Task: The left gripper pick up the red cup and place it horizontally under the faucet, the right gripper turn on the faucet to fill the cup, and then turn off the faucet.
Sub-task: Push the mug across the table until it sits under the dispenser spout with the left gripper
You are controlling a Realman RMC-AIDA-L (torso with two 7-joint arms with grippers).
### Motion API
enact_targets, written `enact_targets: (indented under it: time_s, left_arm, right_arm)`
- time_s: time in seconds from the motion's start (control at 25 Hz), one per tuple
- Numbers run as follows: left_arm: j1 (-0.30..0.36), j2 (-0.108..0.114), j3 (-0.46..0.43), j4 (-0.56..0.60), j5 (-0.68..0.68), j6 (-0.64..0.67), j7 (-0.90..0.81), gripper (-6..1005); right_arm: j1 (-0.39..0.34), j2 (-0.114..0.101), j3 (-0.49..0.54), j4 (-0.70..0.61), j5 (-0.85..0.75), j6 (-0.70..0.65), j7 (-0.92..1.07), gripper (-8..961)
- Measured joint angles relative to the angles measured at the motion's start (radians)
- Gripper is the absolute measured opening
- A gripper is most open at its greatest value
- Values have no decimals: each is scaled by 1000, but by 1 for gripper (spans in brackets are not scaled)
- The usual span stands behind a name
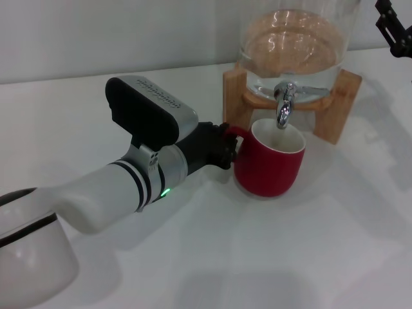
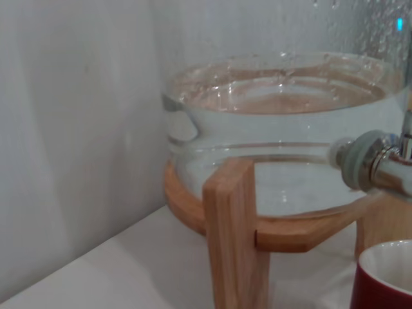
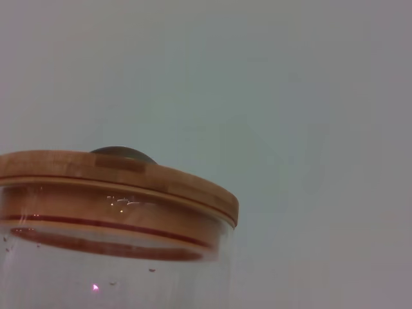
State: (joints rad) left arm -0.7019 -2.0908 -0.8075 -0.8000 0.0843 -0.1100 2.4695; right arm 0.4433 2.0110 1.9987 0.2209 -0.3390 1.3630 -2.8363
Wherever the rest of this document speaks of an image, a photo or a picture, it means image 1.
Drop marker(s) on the red ceramic cup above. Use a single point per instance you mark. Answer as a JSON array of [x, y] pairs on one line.
[[267, 170]]

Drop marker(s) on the wooden dispenser stand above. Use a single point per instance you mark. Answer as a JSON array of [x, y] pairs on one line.
[[235, 99]]

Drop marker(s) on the glass water dispenser jar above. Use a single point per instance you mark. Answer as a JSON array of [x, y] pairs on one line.
[[289, 42]]

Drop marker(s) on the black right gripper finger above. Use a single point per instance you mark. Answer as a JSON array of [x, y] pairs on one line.
[[391, 25]]

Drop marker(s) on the chrome faucet with lever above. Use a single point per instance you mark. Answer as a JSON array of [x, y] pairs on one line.
[[283, 112]]

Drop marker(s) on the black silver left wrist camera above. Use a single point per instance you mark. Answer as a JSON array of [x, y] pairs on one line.
[[151, 109]]

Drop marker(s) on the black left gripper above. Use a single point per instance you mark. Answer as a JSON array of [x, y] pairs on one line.
[[202, 148]]

